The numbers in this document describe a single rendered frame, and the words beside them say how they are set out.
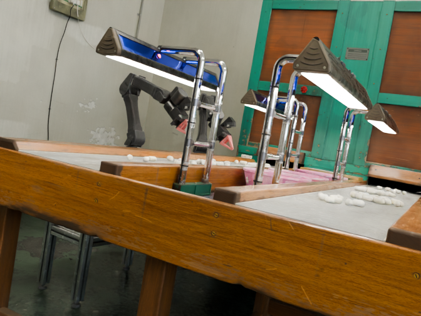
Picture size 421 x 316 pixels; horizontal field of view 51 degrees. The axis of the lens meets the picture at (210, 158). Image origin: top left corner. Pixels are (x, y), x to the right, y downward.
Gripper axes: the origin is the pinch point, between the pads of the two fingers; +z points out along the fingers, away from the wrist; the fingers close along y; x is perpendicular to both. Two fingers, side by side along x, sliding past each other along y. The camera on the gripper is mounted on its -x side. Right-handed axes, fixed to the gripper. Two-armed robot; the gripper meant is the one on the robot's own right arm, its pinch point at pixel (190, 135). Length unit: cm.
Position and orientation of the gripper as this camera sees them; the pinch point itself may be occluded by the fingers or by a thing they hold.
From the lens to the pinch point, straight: 206.3
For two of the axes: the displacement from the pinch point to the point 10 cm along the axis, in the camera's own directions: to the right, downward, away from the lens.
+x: -6.9, 6.4, 3.4
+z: 5.6, 7.7, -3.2
